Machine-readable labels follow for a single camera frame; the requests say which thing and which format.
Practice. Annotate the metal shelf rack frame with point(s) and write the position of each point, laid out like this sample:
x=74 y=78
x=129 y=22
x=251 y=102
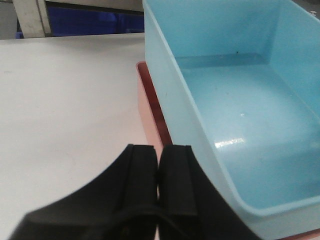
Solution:
x=34 y=19

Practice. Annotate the blue storage bin left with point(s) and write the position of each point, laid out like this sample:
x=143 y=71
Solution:
x=77 y=22

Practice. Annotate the light blue plastic box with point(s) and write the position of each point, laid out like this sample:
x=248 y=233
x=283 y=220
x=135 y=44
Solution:
x=279 y=33

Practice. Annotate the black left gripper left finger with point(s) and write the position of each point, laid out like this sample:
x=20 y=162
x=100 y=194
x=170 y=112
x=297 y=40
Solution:
x=119 y=204

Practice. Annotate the pink plastic box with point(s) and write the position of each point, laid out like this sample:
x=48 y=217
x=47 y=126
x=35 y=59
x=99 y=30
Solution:
x=150 y=105

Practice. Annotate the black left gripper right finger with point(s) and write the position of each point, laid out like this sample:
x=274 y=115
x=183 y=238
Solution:
x=196 y=210

